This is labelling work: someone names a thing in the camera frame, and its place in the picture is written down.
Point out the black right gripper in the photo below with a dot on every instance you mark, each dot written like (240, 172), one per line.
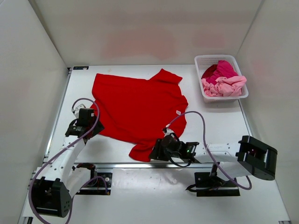
(157, 154)

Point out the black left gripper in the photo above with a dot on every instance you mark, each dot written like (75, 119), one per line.
(99, 127)

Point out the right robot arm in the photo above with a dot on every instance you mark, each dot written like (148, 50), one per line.
(248, 156)

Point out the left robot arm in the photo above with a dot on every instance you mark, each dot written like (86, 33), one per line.
(55, 184)

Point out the dark label sticker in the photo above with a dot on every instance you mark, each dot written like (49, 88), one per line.
(80, 68)

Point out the white plastic laundry basket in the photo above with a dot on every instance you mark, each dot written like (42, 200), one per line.
(203, 62)

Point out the dark red t shirt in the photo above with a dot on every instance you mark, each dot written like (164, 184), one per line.
(210, 71)

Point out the light pink t shirt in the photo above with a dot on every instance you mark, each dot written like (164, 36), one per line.
(225, 87)

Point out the magenta t shirt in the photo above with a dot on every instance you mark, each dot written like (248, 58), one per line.
(223, 69)

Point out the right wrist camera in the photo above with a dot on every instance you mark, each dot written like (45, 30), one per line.
(168, 132)

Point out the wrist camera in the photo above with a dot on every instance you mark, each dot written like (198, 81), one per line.
(85, 116)
(168, 132)

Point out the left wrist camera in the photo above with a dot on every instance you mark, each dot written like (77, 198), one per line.
(85, 116)

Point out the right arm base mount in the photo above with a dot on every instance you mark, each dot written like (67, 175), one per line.
(208, 184)

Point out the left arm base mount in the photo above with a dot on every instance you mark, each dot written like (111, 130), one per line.
(101, 183)

